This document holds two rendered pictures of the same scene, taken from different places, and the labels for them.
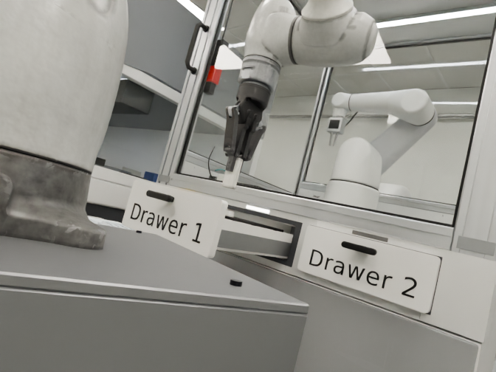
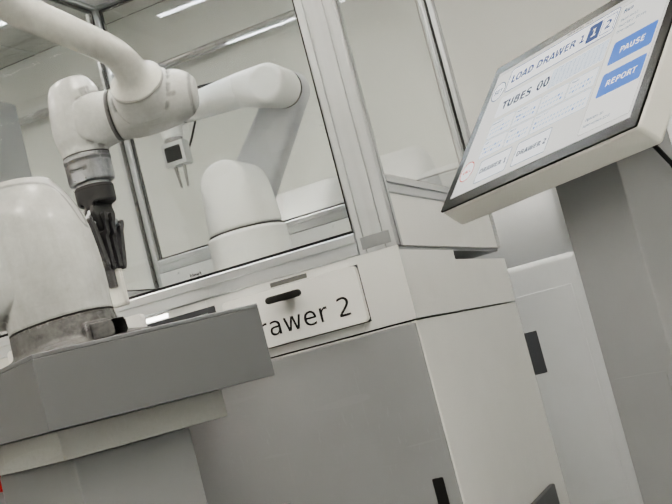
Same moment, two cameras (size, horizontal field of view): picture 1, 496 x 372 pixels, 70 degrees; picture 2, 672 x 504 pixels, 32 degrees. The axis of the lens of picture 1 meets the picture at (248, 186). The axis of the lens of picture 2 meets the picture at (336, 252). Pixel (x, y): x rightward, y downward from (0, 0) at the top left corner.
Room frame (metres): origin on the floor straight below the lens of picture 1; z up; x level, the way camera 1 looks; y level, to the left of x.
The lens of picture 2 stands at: (-1.45, 0.41, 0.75)
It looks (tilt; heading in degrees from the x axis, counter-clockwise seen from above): 5 degrees up; 340
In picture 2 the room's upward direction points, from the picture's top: 15 degrees counter-clockwise
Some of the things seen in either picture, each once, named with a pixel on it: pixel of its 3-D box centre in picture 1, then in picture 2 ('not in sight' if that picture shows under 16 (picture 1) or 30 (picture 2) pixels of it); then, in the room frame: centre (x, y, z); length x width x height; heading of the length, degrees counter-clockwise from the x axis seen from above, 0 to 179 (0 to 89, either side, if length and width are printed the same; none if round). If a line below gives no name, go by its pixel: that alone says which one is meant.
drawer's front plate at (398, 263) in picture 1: (361, 263); (294, 311); (0.78, -0.28, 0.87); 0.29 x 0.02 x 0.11; 51
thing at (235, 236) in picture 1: (231, 231); not in sight; (0.92, 0.01, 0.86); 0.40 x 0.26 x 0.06; 141
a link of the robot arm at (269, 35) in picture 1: (275, 34); (83, 115); (0.79, 0.03, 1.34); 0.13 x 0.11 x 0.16; 62
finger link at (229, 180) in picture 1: (231, 172); (116, 288); (0.80, 0.04, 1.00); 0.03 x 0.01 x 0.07; 51
